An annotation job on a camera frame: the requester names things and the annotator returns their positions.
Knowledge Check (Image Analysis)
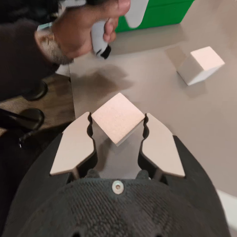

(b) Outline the beige woven wristband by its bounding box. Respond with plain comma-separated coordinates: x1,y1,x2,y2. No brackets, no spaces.
35,30,75,65

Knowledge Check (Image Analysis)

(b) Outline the white foam cube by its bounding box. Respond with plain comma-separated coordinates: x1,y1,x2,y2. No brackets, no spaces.
176,46,225,86
91,93,145,147

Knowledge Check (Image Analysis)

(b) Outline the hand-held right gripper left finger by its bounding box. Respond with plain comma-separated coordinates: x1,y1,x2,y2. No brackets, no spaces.
49,112,98,179

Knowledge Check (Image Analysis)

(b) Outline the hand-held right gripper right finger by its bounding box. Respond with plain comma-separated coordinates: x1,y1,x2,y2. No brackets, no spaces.
138,113,186,181

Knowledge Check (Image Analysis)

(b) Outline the green plastic bin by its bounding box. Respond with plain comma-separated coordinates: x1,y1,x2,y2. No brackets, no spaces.
115,0,195,33

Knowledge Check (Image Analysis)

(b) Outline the person's left forearm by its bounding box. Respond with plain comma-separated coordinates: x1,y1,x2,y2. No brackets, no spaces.
0,19,60,104

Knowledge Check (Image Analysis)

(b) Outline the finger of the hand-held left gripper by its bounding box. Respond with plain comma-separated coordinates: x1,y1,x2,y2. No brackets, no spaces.
126,0,149,29

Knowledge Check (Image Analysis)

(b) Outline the person's left hand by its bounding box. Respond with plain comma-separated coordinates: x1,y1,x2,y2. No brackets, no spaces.
53,0,131,59

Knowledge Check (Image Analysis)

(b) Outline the black office chair base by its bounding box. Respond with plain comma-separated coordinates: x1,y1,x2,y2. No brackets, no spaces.
0,81,49,149

